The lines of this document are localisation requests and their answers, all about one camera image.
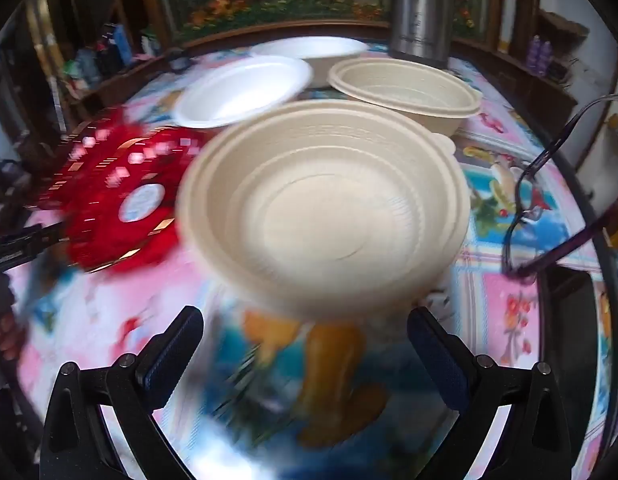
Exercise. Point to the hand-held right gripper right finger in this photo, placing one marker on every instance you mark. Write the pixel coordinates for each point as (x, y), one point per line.
(439, 360)

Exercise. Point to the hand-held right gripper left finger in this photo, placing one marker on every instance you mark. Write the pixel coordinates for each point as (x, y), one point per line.
(159, 375)

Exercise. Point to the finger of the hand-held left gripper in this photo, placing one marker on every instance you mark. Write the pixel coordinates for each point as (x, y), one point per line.
(14, 259)
(39, 235)

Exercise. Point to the red scalloped plate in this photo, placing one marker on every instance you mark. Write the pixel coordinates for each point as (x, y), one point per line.
(89, 255)

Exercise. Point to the beige plastic bowl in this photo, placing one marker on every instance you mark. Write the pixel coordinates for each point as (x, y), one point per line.
(314, 210)
(404, 90)

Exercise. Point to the white foam plate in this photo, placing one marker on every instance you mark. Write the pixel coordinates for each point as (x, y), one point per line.
(239, 92)

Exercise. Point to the white foam bowl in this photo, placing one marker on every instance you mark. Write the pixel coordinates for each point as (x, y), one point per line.
(309, 47)

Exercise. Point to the person's left hand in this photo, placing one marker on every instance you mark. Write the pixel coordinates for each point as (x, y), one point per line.
(3, 332)

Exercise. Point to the printed tablecloth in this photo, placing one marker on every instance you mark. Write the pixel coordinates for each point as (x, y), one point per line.
(289, 410)

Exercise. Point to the black smartphone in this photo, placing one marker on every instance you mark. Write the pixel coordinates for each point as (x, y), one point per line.
(569, 305)

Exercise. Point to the purple eyeglasses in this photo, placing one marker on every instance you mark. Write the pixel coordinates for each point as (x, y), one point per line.
(531, 175)

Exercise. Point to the black power adapter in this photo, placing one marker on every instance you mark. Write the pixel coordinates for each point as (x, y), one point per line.
(181, 63)

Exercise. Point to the purple bottle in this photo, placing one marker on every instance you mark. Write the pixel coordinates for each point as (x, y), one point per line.
(545, 54)
(535, 51)

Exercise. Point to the stainless steel thermos flask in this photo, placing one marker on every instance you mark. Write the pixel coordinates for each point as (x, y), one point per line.
(419, 15)

